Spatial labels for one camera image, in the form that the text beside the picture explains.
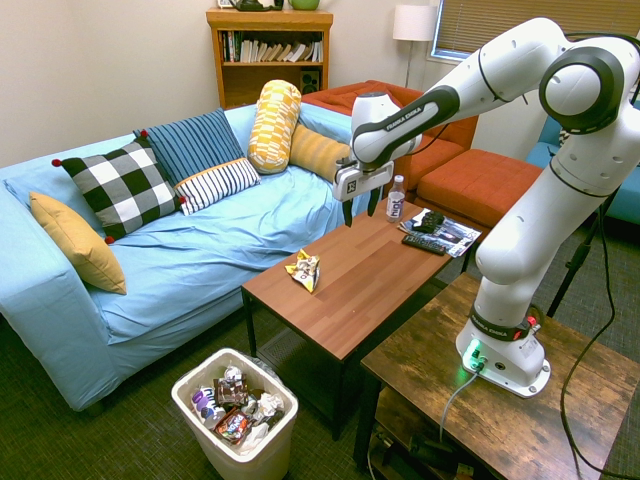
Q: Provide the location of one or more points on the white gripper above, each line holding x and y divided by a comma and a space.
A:
367, 177

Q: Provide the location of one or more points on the yellow chip bag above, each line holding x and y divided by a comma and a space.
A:
305, 270

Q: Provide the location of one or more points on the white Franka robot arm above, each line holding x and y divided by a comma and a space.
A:
520, 235

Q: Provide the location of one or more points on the white plastic trash bin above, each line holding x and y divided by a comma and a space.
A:
260, 455

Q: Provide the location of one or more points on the capped clear water bottle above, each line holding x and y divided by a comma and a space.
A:
395, 202

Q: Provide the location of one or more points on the black game controller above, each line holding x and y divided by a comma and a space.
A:
430, 221

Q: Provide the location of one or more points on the orange yellow striped pillow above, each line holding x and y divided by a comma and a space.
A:
315, 150

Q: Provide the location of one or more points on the black remote control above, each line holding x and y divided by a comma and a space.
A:
424, 245

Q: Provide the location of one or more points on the glossy magazine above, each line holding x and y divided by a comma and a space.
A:
457, 235

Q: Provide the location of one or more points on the orange sofa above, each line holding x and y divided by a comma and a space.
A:
445, 145

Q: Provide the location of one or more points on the orange ottoman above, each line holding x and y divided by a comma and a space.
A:
475, 180

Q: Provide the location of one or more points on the yellow patterned bolster pillow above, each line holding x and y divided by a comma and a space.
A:
272, 125

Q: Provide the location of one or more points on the small black speaker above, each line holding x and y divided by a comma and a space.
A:
310, 81

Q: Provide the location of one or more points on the white navy striped pillow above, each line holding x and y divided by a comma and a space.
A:
215, 182

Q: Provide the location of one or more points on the wooden bookshelf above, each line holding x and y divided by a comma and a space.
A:
270, 82

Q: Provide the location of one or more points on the light blue sofa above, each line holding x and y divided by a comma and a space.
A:
210, 250

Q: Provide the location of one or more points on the floor vent grille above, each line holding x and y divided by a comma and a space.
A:
277, 355

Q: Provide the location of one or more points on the blue striped pillow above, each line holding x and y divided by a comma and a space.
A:
195, 140

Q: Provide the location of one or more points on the row of books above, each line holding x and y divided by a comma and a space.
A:
270, 51

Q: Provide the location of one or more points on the white shade floor lamp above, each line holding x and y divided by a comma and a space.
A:
414, 22

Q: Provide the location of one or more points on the green bowl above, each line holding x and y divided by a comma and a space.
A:
304, 4

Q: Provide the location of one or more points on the crumpled white paper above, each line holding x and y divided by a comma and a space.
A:
268, 405

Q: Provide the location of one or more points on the black tripod stand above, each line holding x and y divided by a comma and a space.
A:
575, 265

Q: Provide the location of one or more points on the brown snack wrapper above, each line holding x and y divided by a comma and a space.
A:
231, 392

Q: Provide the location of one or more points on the black object on bookshelf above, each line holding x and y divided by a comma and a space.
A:
250, 5

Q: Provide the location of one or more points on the window blinds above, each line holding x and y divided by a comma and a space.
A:
500, 20

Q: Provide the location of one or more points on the black white checkered pillow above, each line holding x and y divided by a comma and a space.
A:
120, 185

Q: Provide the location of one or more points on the empty hint water bottle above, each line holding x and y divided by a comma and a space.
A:
206, 407

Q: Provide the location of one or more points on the red Hello Panda packet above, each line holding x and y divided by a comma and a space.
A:
232, 427

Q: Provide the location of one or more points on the rustic dark wood table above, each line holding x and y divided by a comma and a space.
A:
500, 430

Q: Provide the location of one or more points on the teal chair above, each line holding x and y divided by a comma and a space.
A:
625, 200

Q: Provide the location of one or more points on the plain mustard yellow pillow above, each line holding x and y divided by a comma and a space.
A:
80, 240

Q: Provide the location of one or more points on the wooden coffee table black frame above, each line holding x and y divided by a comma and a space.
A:
370, 280

